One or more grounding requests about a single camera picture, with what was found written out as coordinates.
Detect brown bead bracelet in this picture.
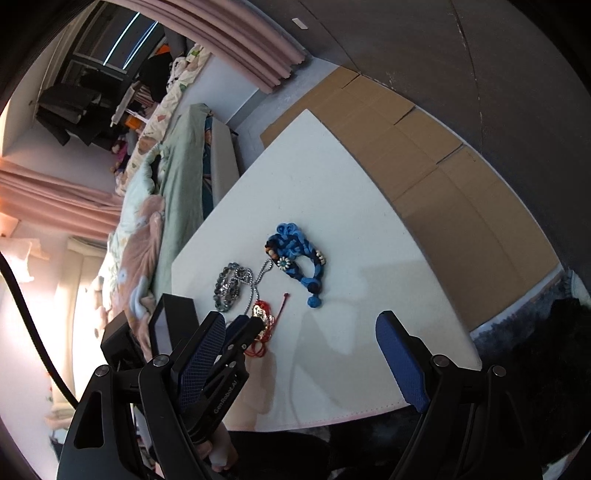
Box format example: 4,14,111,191
243,292,293,358

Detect silver chain necklace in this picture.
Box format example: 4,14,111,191
213,257,275,317

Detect black jewelry box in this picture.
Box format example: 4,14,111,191
148,293,199,357

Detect blue braided bracelet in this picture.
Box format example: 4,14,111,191
263,222,328,310

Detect person left hand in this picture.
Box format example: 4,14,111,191
194,423,238,472

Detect white bedside table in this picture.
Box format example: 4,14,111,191
171,112,481,432

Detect pink floral blanket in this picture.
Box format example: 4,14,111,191
110,195,165,361

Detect cardboard sheet on floor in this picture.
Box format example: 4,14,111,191
260,67,561,330

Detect green bed sheet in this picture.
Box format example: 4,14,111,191
151,103,211,297

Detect light green pillow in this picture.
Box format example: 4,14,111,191
108,144,160,263

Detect pink curtain left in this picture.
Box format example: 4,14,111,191
1,159,123,241

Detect pink curtain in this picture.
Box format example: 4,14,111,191
1,159,123,241
117,0,305,94

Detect window seat floral cushion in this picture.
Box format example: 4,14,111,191
115,44,211,196

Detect pink curtain right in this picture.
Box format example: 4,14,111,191
117,0,305,94

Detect hanging dark clothes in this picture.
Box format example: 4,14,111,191
36,84,101,146

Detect black cable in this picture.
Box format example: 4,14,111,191
0,252,80,409

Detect white wall socket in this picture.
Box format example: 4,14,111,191
291,17,308,30

